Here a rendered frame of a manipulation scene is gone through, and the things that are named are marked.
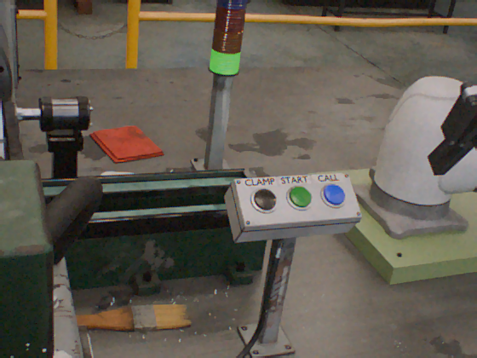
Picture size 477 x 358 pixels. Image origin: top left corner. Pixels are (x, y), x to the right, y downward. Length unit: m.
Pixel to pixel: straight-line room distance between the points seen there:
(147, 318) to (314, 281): 0.31
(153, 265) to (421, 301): 0.46
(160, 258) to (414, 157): 0.50
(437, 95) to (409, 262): 0.30
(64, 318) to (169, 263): 0.62
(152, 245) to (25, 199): 0.75
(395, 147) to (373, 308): 0.31
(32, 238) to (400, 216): 1.06
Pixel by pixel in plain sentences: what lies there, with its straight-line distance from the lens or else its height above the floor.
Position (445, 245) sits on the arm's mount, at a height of 0.84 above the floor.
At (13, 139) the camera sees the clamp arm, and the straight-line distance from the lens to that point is 1.06.
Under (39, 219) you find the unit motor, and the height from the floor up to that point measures 1.31.
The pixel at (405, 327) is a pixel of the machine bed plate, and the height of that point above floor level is 0.80.
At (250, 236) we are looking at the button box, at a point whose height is 1.02.
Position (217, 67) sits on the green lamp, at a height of 1.04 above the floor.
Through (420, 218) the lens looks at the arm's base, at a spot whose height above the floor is 0.87.
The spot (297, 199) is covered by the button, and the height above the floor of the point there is 1.07.
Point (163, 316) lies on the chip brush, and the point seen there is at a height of 0.81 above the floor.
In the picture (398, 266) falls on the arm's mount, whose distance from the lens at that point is 1.22.
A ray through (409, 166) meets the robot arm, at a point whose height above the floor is 0.97.
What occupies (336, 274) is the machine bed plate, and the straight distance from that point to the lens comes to 1.23.
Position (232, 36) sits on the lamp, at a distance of 1.35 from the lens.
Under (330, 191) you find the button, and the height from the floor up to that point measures 1.07.
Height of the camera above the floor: 1.50
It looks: 28 degrees down
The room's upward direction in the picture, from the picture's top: 8 degrees clockwise
